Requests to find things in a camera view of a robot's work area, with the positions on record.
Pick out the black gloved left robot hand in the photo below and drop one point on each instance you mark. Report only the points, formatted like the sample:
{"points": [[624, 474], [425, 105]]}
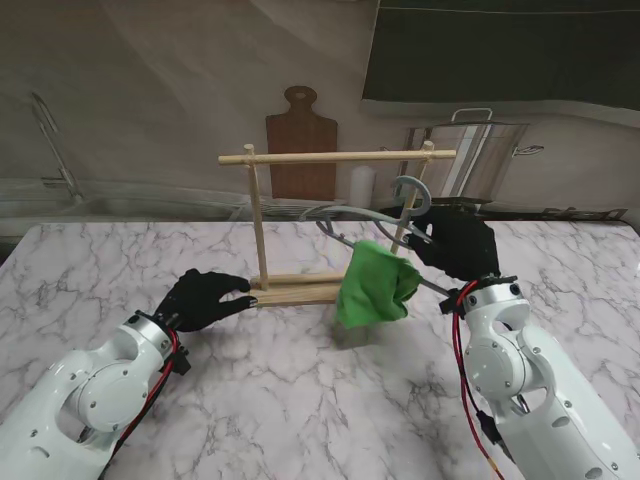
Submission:
{"points": [[200, 300]]}

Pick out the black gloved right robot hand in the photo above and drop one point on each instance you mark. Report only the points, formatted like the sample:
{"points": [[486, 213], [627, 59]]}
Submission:
{"points": [[465, 245]]}

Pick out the grey clothes hanger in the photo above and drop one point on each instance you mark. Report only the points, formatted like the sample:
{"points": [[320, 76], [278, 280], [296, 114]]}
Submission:
{"points": [[425, 192]]}

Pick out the wooden rack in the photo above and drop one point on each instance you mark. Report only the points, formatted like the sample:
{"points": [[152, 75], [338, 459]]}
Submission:
{"points": [[300, 295]]}

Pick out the green microfibre towel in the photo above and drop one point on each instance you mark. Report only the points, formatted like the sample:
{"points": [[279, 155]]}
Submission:
{"points": [[372, 285]]}

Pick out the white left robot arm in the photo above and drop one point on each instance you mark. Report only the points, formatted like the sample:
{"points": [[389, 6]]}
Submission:
{"points": [[85, 395]]}

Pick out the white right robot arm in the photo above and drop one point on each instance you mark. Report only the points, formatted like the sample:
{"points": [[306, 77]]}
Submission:
{"points": [[525, 375]]}

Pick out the steel stockpot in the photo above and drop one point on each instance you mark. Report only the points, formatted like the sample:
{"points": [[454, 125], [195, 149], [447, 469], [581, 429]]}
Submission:
{"points": [[475, 150]]}

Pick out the white candle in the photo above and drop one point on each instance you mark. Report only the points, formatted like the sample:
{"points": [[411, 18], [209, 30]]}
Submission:
{"points": [[361, 185]]}

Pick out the brown wooden cutting board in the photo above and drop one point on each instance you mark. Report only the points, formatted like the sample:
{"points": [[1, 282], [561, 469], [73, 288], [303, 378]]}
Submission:
{"points": [[300, 140]]}

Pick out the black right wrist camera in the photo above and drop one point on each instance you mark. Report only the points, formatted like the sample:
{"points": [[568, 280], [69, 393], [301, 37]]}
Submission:
{"points": [[452, 302]]}

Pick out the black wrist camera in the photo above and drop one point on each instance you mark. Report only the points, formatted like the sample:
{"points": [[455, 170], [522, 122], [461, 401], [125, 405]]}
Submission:
{"points": [[180, 362], [452, 302]]}

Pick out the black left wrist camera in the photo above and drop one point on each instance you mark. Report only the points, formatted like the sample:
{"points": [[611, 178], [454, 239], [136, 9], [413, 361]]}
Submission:
{"points": [[180, 362]]}

